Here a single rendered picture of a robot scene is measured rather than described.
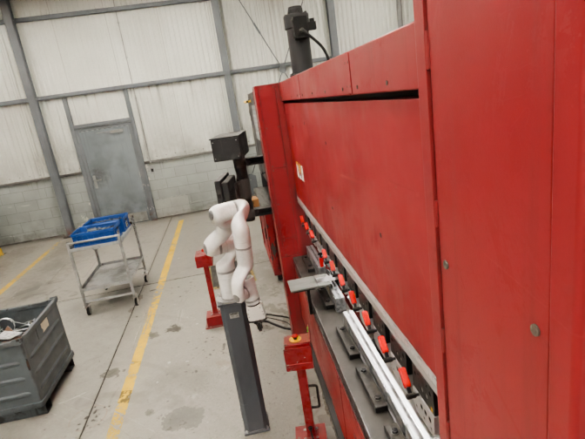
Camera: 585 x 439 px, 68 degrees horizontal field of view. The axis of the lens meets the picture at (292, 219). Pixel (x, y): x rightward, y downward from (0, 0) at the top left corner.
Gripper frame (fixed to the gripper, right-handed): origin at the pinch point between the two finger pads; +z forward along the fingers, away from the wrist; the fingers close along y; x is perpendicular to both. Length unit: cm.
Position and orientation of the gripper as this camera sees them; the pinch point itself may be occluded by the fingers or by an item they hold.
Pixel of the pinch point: (259, 327)
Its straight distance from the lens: 259.9
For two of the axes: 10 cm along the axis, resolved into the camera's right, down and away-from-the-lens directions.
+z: 2.3, 9.4, 2.6
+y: -9.7, 2.2, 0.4
